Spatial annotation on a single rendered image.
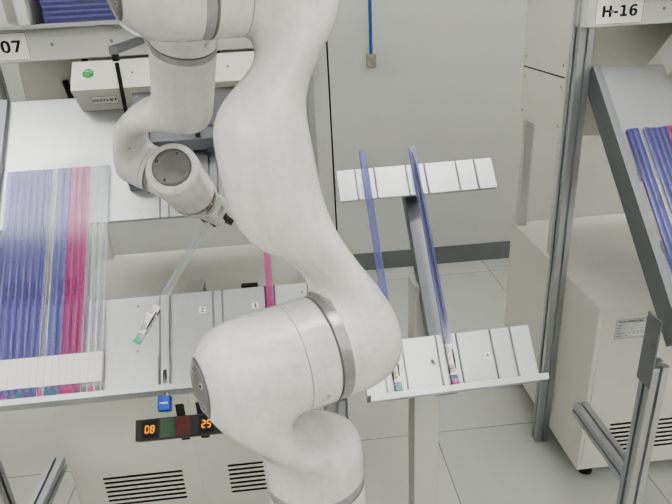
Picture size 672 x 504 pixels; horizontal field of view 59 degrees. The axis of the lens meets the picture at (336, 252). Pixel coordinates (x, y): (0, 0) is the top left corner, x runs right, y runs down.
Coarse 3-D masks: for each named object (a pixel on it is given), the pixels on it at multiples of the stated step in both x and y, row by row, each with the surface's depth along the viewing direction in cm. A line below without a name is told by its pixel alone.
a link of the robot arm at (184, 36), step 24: (120, 0) 54; (144, 0) 53; (168, 0) 53; (192, 0) 54; (216, 0) 55; (120, 24) 57; (144, 24) 55; (168, 24) 55; (192, 24) 56; (216, 24) 57; (168, 48) 76; (192, 48) 76
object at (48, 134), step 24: (24, 120) 140; (48, 120) 140; (72, 120) 140; (96, 120) 141; (24, 144) 138; (48, 144) 138; (72, 144) 138; (96, 144) 138; (24, 168) 136; (48, 168) 136; (216, 168) 137; (120, 192) 134; (144, 192) 135; (0, 216) 131; (120, 216) 132; (144, 216) 132; (168, 216) 133
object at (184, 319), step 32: (256, 288) 127; (288, 288) 128; (128, 320) 124; (160, 320) 124; (192, 320) 125; (224, 320) 125; (128, 352) 122; (160, 352) 122; (192, 352) 122; (128, 384) 120; (160, 384) 120
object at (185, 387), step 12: (168, 384) 118; (180, 384) 118; (48, 396) 116; (60, 396) 116; (72, 396) 116; (84, 396) 116; (96, 396) 116; (108, 396) 117; (120, 396) 119; (132, 396) 120; (144, 396) 122; (156, 396) 124; (0, 408) 118; (12, 408) 119; (24, 408) 121
